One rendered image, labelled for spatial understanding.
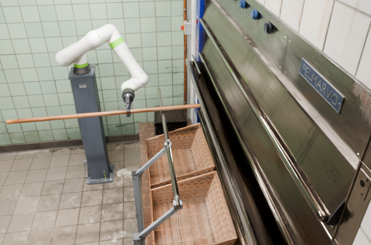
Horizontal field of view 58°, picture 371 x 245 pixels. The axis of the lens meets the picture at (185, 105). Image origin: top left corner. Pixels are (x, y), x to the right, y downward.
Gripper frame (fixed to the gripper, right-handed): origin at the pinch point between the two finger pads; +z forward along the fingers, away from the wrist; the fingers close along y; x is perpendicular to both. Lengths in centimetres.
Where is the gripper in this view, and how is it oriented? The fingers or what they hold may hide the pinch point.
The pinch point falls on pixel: (128, 111)
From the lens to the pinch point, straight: 237.9
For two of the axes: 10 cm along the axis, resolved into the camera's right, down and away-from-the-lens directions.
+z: 1.5, 5.2, -8.4
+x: -9.9, 0.8, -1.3
